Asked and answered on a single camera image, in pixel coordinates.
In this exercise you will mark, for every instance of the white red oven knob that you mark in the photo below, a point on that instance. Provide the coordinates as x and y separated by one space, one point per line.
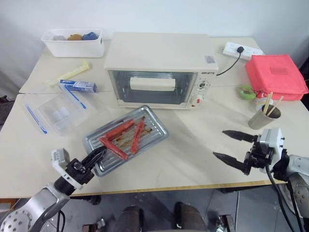
197 100

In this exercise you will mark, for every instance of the white plastic storage bin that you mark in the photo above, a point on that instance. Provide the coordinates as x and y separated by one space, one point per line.
77 48

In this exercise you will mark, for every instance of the wooden chopstick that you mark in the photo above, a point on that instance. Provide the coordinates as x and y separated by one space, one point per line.
276 105
268 102

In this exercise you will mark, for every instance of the cream toaster oven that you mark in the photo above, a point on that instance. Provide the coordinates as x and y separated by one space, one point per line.
157 52

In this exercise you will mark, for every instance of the small white red object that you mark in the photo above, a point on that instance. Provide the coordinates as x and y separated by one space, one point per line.
260 97

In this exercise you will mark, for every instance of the brown item in bin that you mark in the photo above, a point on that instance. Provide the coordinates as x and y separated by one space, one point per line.
74 37

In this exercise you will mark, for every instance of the black power plug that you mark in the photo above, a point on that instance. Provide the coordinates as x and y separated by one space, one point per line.
239 50

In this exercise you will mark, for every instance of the green round toy fruit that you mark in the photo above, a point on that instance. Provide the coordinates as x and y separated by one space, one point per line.
246 93

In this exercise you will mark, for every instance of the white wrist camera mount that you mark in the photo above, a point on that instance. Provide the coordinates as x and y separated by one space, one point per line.
274 141
58 158

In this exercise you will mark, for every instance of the clear plastic food container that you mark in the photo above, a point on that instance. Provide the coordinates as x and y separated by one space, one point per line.
60 113

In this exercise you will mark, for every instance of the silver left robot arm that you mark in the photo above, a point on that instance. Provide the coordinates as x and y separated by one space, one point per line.
46 200

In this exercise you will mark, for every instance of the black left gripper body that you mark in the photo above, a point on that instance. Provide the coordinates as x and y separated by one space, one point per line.
80 172

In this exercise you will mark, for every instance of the blue white toothpaste box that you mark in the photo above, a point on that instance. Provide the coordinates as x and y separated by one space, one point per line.
78 85

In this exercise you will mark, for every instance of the dark rounded brown shape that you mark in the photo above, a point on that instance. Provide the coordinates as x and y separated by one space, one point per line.
129 220
189 218

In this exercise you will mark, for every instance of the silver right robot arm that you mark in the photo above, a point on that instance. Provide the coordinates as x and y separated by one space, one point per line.
299 174

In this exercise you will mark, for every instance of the white oven timer knob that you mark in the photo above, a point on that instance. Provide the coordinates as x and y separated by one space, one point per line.
202 86

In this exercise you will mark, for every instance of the grey item in bin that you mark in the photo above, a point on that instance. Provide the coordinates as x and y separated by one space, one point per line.
58 38

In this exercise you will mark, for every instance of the pale yellow plastic tool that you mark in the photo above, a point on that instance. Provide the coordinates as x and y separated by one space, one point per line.
72 72

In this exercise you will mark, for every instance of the blue-edged clear container latch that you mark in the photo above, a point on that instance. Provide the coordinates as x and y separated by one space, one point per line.
36 119
74 96

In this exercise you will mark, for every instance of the glass oven door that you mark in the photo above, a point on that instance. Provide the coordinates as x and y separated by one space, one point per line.
149 96

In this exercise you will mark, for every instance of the ribbed metal baking tray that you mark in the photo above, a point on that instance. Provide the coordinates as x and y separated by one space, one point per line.
149 120

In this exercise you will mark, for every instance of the red insulated lunch bag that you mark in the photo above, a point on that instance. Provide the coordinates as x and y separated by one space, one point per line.
275 77

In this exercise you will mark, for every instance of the white power strip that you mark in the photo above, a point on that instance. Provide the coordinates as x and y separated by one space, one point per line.
251 52

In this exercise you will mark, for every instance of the red sausage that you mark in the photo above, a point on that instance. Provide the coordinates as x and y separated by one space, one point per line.
120 128
137 137
116 149

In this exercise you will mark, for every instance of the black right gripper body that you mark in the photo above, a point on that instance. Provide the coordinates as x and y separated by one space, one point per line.
259 155

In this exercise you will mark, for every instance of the blue item in bin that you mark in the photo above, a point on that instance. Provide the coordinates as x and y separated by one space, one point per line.
89 35

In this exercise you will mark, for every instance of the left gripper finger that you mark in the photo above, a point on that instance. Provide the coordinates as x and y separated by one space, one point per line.
99 159
94 154

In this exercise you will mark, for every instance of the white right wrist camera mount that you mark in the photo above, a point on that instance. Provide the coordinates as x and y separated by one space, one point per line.
274 141

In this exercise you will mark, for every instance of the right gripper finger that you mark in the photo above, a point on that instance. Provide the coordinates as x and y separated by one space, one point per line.
239 136
230 160

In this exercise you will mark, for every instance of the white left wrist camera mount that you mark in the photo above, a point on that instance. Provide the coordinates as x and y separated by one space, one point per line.
58 158

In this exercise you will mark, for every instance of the metal cup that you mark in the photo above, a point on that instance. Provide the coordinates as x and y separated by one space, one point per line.
259 120

